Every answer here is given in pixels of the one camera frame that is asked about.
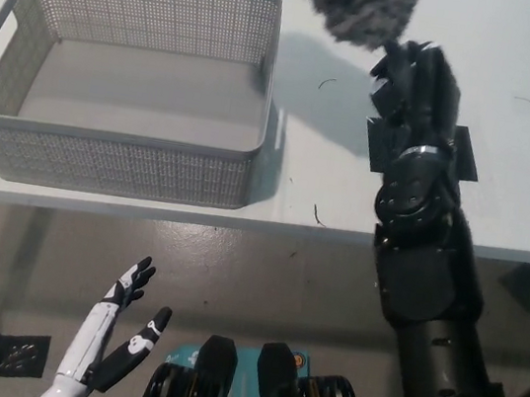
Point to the black tape patch on desk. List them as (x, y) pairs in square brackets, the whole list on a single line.
[(468, 159)]

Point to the grey perforated plastic basket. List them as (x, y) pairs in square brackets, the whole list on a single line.
[(102, 154)]

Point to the right robot hand black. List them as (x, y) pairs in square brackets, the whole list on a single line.
[(420, 97)]

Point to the grey fluffy duster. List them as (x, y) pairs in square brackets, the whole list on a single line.
[(353, 7)]

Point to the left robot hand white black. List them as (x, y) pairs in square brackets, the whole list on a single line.
[(89, 342)]

